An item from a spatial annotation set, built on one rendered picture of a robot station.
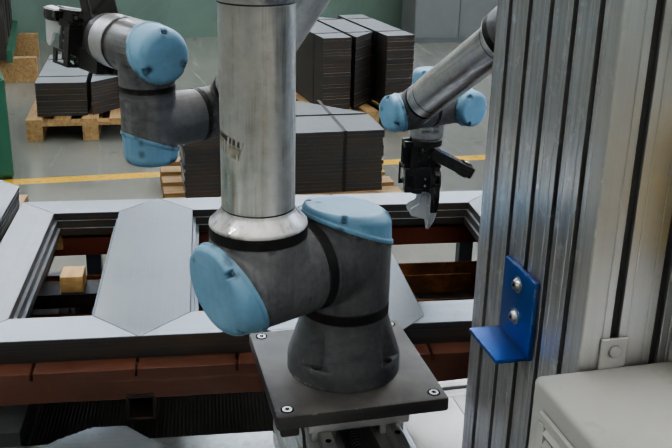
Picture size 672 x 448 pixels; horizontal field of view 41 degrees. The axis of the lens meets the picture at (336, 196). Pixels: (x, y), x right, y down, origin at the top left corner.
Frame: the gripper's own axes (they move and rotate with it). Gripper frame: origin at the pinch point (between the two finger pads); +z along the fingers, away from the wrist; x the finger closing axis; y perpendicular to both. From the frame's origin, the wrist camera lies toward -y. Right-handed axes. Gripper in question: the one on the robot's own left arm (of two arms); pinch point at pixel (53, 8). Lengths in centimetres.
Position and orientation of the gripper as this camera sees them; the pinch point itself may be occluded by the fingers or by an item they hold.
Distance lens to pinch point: 150.0
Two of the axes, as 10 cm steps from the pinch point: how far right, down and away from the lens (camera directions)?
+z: -6.4, -2.7, 7.2
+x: 7.6, -0.7, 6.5
